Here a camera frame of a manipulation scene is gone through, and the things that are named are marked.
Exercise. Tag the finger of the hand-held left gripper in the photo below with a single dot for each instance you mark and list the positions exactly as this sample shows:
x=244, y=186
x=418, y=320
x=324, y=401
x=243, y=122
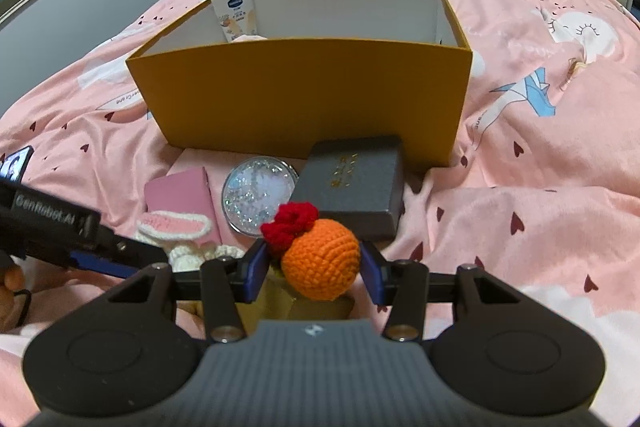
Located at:
x=130, y=254

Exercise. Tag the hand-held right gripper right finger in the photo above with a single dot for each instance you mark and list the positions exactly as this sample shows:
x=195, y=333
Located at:
x=372, y=274

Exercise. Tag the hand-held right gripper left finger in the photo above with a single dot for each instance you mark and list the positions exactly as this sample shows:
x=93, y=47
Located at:
x=256, y=274

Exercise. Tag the white crochet bunny pink ears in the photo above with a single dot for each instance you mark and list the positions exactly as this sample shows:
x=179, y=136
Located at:
x=170, y=223

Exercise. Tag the crochet orange with red flower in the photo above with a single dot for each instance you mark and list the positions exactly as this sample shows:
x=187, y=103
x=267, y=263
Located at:
x=320, y=257

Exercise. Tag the orange cardboard box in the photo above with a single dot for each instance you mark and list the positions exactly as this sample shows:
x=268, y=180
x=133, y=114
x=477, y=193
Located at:
x=300, y=97

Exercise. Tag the person's left hand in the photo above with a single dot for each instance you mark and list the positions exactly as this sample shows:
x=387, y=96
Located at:
x=10, y=279

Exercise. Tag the gold box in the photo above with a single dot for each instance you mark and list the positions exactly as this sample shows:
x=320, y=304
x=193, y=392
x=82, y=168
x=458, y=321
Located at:
x=285, y=302

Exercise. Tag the pink flat box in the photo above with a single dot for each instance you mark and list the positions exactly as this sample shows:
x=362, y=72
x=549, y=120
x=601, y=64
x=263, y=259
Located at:
x=175, y=194

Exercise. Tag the round glitter compact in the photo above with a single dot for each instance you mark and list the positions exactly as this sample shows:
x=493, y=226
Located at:
x=250, y=197

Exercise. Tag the grey gift box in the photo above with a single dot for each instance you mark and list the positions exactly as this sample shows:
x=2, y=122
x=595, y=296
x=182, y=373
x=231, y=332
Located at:
x=350, y=177

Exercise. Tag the pink cloud print bedspread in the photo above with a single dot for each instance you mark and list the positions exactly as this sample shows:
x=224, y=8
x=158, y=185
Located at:
x=525, y=157

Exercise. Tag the pale pink soft item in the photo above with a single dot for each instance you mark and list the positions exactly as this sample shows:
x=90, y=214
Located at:
x=247, y=38

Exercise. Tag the small beige hair clip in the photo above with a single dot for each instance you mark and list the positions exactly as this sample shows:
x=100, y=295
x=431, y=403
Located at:
x=572, y=73

